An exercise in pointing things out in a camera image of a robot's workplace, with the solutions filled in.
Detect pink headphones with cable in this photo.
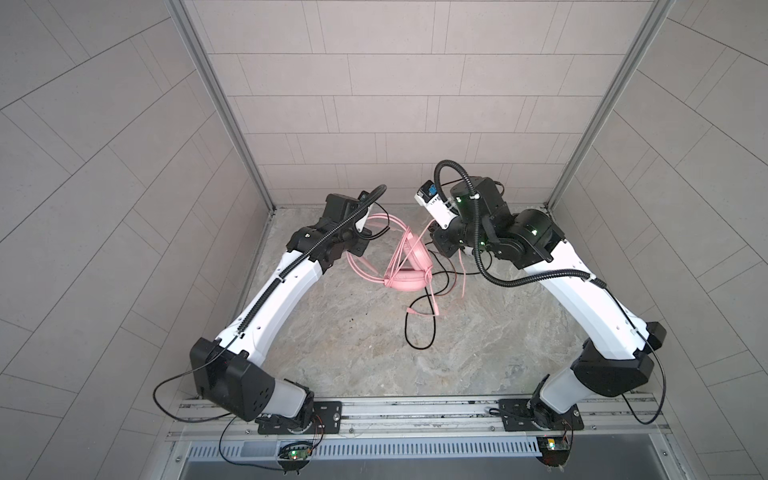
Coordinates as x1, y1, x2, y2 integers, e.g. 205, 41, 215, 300
346, 213, 440, 318

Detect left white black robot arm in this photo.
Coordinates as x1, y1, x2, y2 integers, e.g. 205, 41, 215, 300
190, 185, 386, 431

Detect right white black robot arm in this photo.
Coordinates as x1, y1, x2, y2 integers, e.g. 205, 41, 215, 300
416, 159, 666, 431

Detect left green circuit board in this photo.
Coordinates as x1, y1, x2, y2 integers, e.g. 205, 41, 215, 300
277, 441, 314, 472

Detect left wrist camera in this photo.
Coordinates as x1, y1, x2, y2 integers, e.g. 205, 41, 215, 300
352, 191, 375, 233

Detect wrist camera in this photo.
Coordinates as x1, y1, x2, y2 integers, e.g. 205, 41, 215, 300
414, 180, 457, 230
352, 191, 375, 233

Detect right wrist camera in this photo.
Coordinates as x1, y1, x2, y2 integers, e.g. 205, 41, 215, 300
414, 180, 457, 230

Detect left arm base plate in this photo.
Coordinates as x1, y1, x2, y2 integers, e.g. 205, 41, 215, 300
255, 401, 343, 435

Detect aluminium mounting rail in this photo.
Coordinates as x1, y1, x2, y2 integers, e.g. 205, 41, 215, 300
160, 393, 672, 441

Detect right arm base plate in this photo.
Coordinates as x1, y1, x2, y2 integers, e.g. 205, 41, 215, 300
494, 398, 584, 432

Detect white slotted cable duct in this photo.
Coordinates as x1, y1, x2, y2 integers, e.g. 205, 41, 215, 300
187, 437, 542, 462

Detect left black power cable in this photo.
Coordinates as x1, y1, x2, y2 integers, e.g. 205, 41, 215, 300
151, 353, 313, 473

